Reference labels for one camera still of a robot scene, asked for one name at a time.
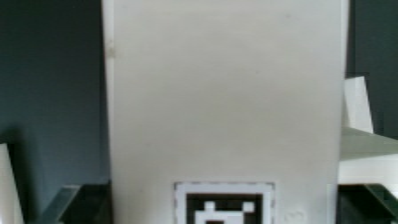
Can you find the white cabinet top block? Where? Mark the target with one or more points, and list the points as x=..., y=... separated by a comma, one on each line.
x=224, y=81

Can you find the white cabinet body box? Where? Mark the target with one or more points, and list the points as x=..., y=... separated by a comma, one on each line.
x=368, y=163

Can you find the white U-shaped fence frame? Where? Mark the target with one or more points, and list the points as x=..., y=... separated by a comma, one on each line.
x=11, y=215

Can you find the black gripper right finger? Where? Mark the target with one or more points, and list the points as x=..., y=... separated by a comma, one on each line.
x=366, y=204

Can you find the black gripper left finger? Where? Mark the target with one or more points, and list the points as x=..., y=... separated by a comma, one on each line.
x=80, y=205

